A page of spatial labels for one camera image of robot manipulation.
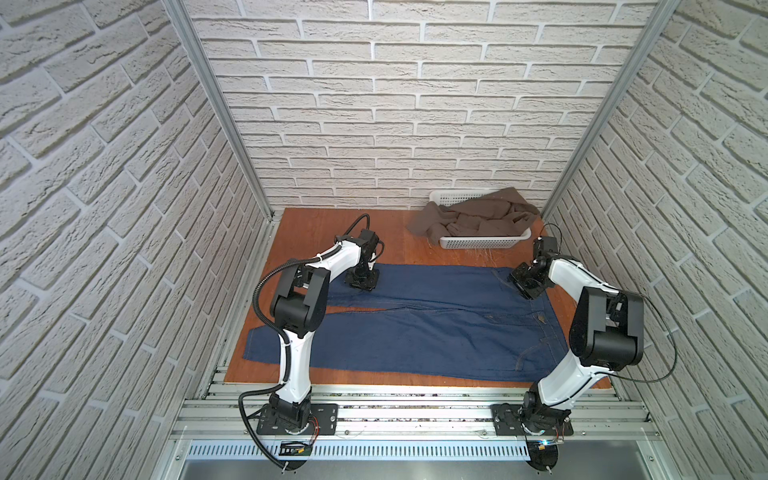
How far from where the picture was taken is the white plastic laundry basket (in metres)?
1.05

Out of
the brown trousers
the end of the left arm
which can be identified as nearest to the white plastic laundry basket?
the brown trousers

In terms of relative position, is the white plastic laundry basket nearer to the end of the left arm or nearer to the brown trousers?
the brown trousers

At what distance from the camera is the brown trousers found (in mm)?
1047

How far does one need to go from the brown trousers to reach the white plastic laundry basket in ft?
0.04
